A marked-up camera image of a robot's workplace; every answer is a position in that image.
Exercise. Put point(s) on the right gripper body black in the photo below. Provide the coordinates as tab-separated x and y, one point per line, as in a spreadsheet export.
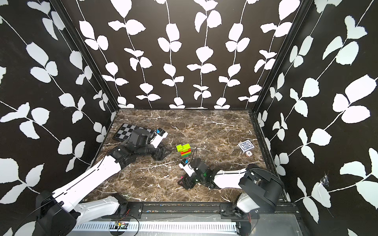
195	180

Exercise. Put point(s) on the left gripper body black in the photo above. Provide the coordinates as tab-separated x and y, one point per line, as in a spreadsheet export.
149	149

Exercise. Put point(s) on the lime long lego brick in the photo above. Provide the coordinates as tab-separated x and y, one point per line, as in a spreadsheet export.
186	147

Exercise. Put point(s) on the lime small lego brick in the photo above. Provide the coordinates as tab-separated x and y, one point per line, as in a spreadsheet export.
180	148

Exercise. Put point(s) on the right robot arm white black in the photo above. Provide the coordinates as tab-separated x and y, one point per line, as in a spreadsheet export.
261	188

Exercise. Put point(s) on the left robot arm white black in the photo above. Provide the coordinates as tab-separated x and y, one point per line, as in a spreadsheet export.
60	211

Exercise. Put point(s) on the black white checkerboard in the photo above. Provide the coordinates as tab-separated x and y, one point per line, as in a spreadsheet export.
124	132

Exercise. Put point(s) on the blue playing card box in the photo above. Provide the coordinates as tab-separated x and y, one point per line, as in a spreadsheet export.
246	146

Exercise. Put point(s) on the small circuit board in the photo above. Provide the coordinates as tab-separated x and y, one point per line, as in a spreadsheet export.
118	226

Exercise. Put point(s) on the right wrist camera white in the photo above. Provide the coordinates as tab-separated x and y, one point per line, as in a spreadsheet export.
186	166

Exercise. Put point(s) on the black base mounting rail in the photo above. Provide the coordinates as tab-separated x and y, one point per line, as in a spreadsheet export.
225	209

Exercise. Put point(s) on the white slotted cable duct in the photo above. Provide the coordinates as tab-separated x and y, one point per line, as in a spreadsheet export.
165	227

